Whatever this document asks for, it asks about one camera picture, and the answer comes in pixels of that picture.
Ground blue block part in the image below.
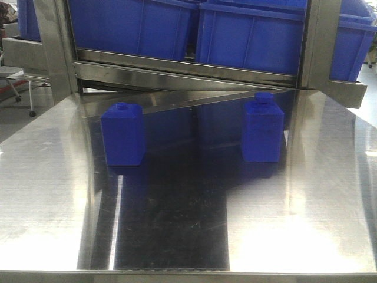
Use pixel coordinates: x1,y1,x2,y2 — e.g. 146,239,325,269
101,102,146,166
241,92,285,163

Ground stainless steel shelf rack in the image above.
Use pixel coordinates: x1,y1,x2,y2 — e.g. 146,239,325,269
1,0,369,109

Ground blue plastic bin centre-left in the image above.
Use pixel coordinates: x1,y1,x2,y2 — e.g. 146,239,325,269
68,1,198,61

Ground blue plastic bin centre-right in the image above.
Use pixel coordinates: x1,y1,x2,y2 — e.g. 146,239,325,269
195,1,307,75

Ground grey office chair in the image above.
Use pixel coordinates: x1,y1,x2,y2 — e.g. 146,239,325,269
0,65,51,118

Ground blue plastic bin far left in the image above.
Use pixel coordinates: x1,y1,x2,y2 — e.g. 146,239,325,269
17,0,41,42

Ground blue plastic bin far right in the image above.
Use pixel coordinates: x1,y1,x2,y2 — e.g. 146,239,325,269
330,1,376,82

